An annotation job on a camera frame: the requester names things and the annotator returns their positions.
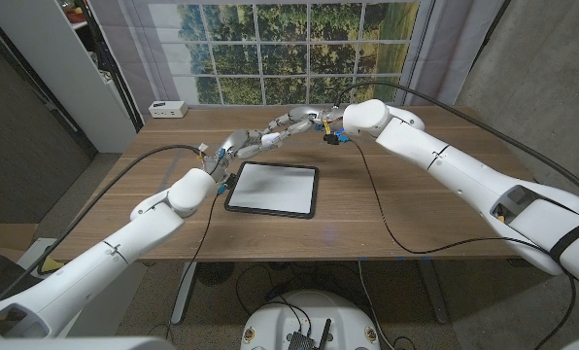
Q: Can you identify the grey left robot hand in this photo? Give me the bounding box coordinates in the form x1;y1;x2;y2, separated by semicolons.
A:
199;126;286;195

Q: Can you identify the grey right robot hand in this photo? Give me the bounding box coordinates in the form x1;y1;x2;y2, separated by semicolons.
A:
257;105;350;148

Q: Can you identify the printed window backdrop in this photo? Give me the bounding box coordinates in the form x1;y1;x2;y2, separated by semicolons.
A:
87;0;507;118

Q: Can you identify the white power strip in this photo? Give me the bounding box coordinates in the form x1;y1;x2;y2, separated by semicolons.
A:
148;100;189;120

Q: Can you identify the black round floor grille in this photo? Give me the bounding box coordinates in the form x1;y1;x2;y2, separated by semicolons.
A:
195;262;236;287

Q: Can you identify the black backdrop stand pole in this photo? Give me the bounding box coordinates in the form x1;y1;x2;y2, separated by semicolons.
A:
78;0;145;133

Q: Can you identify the grey table leg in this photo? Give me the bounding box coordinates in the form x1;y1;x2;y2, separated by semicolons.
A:
170;262;198;326
415;260;450;326

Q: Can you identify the white cabinet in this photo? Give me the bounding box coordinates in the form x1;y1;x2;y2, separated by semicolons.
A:
0;0;145;155

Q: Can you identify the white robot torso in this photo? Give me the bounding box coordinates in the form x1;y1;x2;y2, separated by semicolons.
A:
239;290;382;350

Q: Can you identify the white flat floor board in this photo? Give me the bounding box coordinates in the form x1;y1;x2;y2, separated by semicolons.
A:
58;262;148;336

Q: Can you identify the black radio module with antenna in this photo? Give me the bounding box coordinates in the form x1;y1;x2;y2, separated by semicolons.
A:
287;318;333;350

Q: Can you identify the cardboard box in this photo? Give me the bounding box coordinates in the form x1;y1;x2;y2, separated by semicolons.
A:
0;222;40;262

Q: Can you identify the tablet with black frame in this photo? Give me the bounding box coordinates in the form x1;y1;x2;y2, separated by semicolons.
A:
223;160;321;221

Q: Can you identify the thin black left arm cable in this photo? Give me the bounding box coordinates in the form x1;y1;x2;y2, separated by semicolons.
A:
165;192;221;344

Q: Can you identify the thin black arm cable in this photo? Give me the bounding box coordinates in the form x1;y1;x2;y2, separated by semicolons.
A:
165;192;221;344
352;139;578;350

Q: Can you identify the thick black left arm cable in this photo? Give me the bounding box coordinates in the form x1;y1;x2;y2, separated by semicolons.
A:
0;143;206;302

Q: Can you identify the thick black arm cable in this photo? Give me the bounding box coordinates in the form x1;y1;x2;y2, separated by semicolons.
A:
0;143;206;302
332;80;579;205

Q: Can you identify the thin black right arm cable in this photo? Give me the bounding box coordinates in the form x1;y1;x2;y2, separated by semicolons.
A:
352;139;578;350

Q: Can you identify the black floor cable bundle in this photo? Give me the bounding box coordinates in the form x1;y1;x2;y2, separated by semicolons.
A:
234;262;368;317

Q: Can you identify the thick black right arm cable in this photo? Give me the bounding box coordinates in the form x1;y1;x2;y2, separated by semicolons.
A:
332;80;579;205

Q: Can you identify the grey floor cable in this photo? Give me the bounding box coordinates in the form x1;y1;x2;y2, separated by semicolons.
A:
357;260;384;349

